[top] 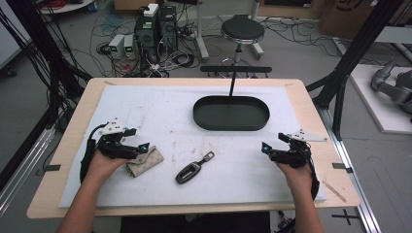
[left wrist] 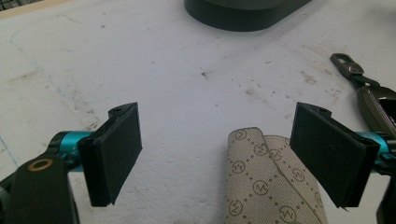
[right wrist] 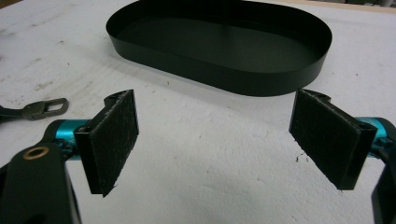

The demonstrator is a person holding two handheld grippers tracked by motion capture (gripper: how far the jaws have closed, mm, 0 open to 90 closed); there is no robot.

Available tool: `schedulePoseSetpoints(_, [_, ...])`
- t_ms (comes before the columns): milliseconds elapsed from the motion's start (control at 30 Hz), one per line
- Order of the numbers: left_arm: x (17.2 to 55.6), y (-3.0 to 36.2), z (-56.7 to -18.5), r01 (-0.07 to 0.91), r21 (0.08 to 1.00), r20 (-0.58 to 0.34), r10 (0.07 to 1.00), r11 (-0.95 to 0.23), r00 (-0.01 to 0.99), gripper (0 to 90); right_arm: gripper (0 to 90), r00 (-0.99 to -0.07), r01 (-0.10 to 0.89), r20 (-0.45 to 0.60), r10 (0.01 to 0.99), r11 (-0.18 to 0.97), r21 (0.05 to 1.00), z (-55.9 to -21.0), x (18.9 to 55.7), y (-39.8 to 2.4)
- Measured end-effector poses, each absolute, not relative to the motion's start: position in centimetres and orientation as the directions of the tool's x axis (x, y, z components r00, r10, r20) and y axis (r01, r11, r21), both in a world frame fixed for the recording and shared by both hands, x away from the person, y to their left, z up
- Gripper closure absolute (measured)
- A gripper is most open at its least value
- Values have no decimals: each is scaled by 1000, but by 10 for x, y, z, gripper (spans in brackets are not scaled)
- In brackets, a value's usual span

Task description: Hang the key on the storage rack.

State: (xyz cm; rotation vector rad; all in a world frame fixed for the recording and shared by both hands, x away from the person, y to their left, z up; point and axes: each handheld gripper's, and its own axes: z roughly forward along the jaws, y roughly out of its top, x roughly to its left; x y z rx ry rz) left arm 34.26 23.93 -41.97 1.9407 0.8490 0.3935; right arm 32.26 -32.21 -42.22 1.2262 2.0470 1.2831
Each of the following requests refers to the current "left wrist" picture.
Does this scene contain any dark grey oval box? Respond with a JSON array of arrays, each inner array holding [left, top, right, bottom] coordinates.
[[183, 0, 313, 33]]

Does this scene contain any dark bag strap with clasp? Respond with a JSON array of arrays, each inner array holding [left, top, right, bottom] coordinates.
[[330, 52, 396, 139]]

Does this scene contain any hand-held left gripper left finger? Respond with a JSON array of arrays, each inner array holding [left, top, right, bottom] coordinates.
[[49, 102, 144, 208]]

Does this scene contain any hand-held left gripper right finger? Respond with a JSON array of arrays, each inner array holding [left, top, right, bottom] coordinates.
[[289, 102, 390, 209]]

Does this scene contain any beige patterned belt strap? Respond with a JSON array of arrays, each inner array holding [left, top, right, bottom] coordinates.
[[223, 126, 329, 224]]

